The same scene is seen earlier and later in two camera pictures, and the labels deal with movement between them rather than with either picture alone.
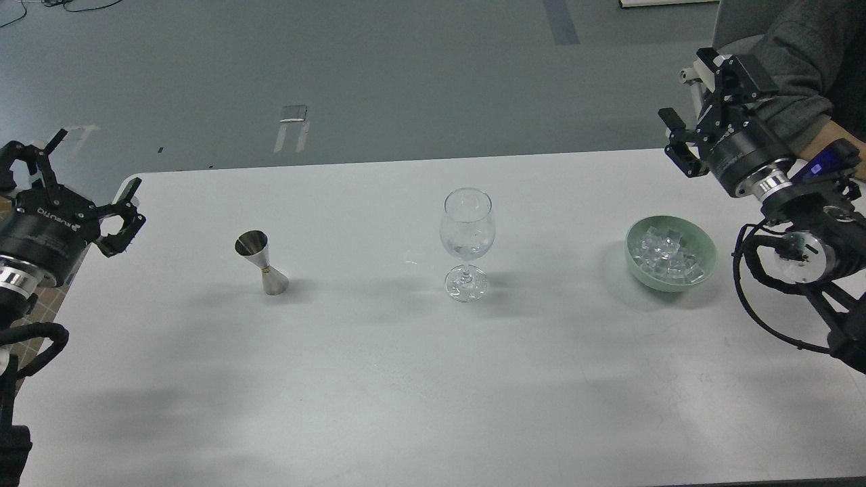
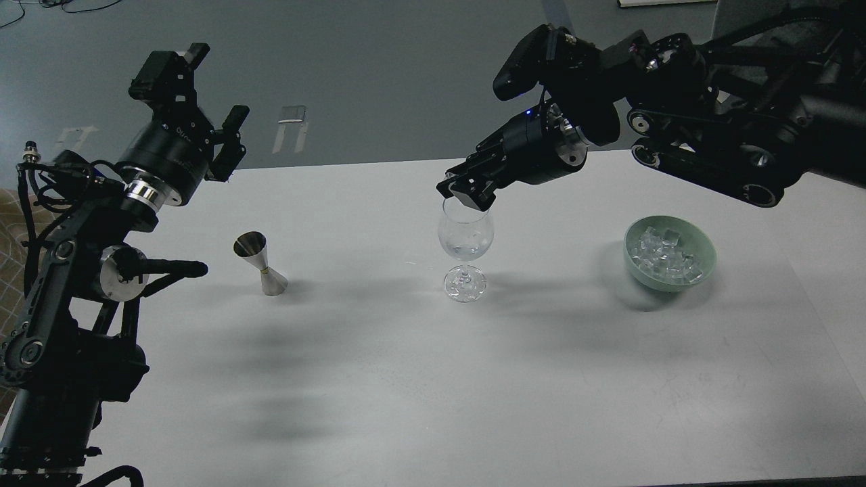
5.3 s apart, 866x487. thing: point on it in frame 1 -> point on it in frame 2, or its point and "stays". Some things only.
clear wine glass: [467, 233] stays
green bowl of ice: [669, 254] stays
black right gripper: [736, 148] -> [541, 146]
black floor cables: [58, 3] stays
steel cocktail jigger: [254, 245] stays
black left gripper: [48, 229] -> [167, 159]
